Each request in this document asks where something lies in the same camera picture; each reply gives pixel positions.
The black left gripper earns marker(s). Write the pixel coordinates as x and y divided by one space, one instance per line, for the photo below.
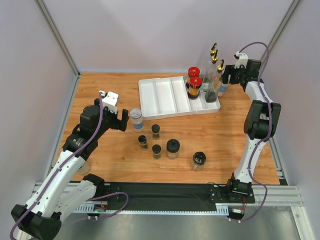
120 124

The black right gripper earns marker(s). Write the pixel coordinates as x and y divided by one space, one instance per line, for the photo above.
233 75

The tall jar white beads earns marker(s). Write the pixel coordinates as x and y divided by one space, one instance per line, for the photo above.
137 120

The white-contents jar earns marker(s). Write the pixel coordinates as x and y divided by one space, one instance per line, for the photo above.
221 87

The tall bottle dark contents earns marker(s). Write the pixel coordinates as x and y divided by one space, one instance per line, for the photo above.
204 55

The clear oil bottle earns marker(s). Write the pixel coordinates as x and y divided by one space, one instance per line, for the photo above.
209 69

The oil bottle with dark sauce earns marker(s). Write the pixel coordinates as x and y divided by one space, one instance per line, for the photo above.
211 93

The red-lid sauce jar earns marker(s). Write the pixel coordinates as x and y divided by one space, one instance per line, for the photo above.
193 71
195 84

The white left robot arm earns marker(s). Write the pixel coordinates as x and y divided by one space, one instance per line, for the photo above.
43 214

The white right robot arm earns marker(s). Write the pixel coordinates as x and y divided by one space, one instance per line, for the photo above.
260 124

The small black-cap spice bottle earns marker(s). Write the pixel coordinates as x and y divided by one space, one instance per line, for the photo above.
142 139

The small spice bottle upper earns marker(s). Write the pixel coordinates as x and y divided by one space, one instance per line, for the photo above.
155 128

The small spice bottle lower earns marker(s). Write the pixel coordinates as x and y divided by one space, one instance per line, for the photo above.
156 149

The white divided tray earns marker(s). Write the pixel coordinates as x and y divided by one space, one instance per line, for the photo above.
162 98

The black-knob lid glass jar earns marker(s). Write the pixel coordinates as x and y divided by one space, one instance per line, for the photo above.
172 148

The black-lid jar near left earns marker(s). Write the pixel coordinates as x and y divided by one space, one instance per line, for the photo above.
84 169

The black base cloth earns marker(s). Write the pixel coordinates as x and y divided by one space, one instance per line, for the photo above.
165 197

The black-lid glass jar right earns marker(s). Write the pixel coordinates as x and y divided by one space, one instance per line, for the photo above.
198 161

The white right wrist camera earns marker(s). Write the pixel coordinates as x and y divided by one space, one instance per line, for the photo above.
241 58

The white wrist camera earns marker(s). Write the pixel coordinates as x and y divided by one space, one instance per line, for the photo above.
110 100
241 58

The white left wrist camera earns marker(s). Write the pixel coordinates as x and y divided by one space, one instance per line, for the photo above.
110 100

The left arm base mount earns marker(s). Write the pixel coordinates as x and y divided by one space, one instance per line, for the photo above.
110 199

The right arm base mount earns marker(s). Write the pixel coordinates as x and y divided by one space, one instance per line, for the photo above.
232 193

